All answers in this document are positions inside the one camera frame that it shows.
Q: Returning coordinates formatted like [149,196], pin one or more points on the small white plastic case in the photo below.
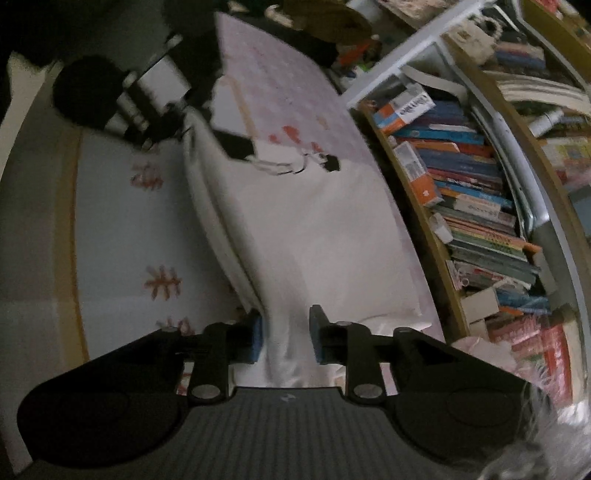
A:
[441,228]

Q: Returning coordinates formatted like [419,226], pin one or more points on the white paged lying book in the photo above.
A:
[438,81]

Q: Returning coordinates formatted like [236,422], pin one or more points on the white shelf post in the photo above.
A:
[406,50]

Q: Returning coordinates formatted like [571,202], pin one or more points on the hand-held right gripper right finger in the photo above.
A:
[316,337]

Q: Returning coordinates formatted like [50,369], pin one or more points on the red printed packet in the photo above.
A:
[549,360]

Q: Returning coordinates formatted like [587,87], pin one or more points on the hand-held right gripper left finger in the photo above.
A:
[256,339]

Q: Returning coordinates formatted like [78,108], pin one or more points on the wooden bookshelf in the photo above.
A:
[442,281]

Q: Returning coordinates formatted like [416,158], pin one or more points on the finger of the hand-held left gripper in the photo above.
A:
[152,127]

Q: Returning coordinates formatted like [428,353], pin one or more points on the orange tassel ornament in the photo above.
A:
[358,51]

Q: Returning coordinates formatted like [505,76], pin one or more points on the flat white orange box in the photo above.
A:
[415,173]

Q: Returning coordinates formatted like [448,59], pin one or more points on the tall white orange box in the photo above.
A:
[404,110]

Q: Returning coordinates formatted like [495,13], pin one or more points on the brown jacket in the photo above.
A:
[328,21]

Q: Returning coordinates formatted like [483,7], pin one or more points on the row of books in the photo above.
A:
[471,184]

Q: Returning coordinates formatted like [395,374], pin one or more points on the cream printed t-shirt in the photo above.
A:
[314,221]

